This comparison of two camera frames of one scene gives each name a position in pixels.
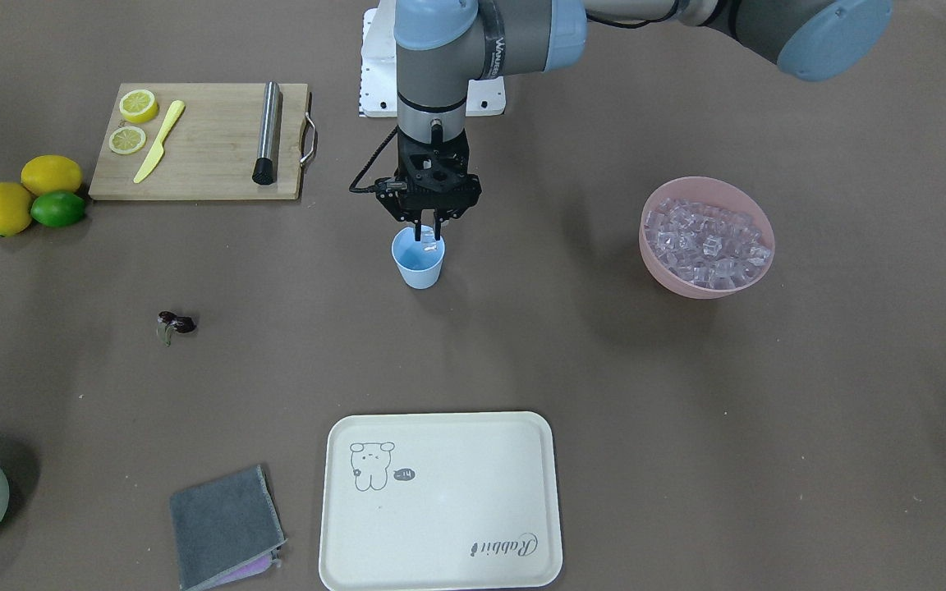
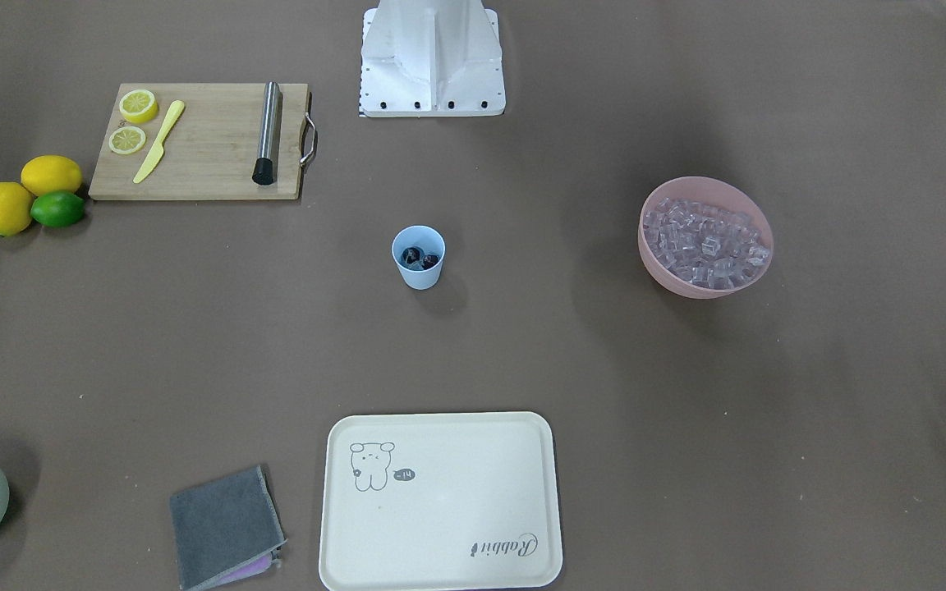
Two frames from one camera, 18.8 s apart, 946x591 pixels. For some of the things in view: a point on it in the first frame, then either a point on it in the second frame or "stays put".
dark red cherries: (181, 323) -> (411, 254)
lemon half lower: (127, 140) stays put
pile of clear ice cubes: (709, 247) stays put
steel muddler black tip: (264, 172) stays put
